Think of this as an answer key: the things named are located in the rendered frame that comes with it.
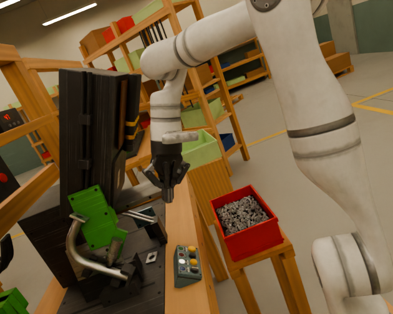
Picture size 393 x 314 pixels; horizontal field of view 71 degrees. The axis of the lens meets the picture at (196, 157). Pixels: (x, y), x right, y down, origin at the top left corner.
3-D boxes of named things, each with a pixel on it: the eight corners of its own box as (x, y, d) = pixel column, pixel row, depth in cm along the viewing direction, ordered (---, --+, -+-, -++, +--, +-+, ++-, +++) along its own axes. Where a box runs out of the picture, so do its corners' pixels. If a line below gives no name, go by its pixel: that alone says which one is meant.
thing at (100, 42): (228, 179, 355) (154, -26, 277) (133, 172, 521) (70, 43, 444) (251, 158, 388) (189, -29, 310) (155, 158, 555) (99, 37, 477)
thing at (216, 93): (222, 102, 835) (217, 88, 820) (243, 98, 776) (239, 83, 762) (196, 118, 763) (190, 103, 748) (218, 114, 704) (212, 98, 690)
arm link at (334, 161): (368, 121, 35) (290, 142, 37) (410, 306, 39) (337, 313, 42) (347, 114, 43) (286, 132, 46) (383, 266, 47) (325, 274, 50)
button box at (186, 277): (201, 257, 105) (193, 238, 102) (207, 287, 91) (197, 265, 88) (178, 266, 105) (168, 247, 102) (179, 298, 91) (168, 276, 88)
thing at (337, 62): (329, 72, 688) (323, 42, 664) (354, 71, 613) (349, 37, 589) (287, 90, 674) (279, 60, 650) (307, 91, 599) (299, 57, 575)
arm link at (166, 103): (174, 114, 71) (145, 116, 65) (173, 51, 68) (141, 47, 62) (192, 116, 66) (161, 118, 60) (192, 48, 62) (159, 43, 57)
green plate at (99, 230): (126, 231, 105) (105, 180, 103) (121, 239, 96) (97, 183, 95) (98, 242, 105) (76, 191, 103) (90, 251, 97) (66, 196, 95)
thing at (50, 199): (117, 231, 140) (85, 173, 129) (105, 273, 111) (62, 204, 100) (83, 244, 140) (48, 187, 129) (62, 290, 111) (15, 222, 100)
